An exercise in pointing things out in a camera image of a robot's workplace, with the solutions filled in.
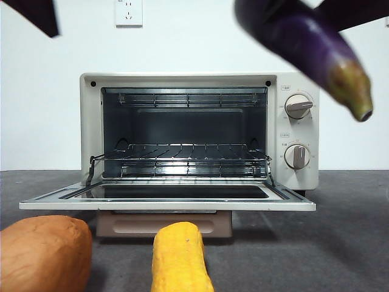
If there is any purple eggplant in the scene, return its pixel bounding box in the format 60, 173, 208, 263
233, 0, 373, 123

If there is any beige oven door handle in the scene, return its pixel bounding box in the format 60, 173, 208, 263
96, 211, 234, 238

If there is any glass oven door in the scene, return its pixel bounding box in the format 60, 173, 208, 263
18, 181, 317, 213

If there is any white Toshiba toaster oven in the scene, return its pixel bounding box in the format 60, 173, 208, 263
18, 72, 320, 238

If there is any beige temperature knob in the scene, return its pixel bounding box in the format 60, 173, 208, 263
284, 94, 314, 120

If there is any beige timer knob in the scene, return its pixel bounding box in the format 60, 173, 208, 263
284, 144, 311, 170

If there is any brown sweet potato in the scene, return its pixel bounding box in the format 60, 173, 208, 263
0, 215, 93, 292

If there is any yellow corn cob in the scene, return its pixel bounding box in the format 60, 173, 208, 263
151, 221, 214, 292

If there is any white wall socket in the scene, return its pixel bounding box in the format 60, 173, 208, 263
114, 0, 143, 28

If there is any metal wire oven rack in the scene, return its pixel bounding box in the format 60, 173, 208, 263
90, 142, 272, 187

